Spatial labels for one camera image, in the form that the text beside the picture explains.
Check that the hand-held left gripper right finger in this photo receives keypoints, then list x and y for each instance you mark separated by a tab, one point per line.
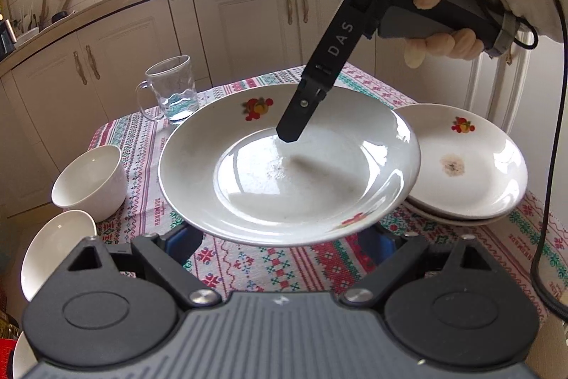
377	243

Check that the patterned tablecloth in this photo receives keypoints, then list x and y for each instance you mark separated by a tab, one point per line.
275	266

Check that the white floral plate with stain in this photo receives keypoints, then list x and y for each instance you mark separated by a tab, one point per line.
483	183

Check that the utensil drying rack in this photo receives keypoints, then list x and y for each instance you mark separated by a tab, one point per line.
44	12

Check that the white ceramic bowl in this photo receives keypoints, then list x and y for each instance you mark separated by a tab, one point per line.
20	361
88	183
49	254

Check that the clear glass mug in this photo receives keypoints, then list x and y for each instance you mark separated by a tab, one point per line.
173	86

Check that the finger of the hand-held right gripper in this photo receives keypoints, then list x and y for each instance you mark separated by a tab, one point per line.
299	112

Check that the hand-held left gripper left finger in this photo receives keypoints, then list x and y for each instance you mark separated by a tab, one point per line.
179	241

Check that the deep white floral plate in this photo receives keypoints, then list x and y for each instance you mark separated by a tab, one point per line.
310	192

